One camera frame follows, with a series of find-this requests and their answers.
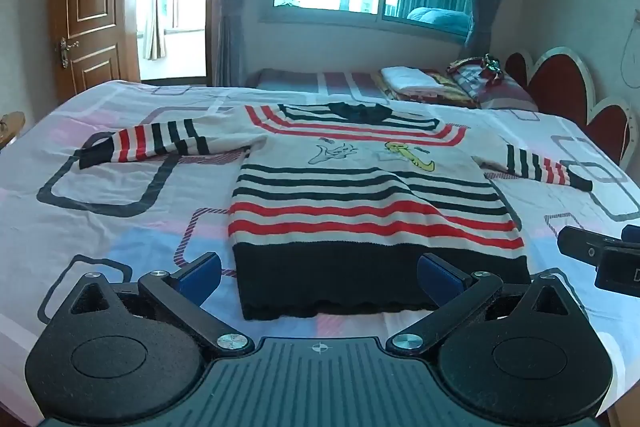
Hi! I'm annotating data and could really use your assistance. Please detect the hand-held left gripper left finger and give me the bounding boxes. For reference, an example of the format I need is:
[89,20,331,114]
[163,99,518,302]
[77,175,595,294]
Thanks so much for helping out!
[66,251,256,361]

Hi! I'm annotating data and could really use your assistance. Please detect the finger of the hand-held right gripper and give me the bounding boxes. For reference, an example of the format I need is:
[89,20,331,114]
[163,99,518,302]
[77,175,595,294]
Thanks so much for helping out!
[557,225,607,266]

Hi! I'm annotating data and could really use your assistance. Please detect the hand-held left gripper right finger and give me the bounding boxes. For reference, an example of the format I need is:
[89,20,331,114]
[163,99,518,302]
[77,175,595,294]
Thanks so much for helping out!
[385,252,592,359]

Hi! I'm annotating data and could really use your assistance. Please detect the striped knit sweater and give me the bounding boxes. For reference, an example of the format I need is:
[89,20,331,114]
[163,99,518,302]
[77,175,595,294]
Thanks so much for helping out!
[77,102,595,322]

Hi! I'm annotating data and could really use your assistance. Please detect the bed with patterned sheet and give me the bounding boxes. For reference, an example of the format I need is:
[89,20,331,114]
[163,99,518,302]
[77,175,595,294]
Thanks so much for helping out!
[0,79,640,427]

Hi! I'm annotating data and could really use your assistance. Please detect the red scalloped headboard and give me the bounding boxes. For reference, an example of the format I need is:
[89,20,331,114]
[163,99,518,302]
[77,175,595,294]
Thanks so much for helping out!
[504,46,640,168]

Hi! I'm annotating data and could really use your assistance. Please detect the plaid pillow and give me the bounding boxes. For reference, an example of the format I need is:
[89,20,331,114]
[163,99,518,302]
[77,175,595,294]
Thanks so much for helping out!
[446,54,540,112]

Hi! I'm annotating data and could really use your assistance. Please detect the red yellow patterned blanket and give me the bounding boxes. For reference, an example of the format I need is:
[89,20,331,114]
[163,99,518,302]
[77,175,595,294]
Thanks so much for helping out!
[384,69,480,108]

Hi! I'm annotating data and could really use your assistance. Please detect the folded white cloth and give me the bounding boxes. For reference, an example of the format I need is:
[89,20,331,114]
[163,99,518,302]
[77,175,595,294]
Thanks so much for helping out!
[381,66,439,92]

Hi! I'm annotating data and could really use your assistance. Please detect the bed with striped sheet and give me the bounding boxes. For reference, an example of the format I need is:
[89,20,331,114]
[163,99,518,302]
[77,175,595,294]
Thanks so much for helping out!
[247,67,540,112]

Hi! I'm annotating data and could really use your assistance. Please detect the wooden chair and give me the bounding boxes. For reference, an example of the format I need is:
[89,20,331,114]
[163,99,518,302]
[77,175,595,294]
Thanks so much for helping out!
[0,111,27,154]

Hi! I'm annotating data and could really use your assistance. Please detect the teal cushion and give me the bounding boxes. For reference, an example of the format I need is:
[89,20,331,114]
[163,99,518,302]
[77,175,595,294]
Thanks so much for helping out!
[406,7,472,34]

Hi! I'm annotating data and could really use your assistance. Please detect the wall cable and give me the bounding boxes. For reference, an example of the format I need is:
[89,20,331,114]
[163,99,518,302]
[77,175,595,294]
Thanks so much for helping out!
[619,9,640,86]

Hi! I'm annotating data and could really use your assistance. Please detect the metal door handle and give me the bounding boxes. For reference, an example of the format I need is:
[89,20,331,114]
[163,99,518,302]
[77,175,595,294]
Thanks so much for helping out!
[55,37,81,68]

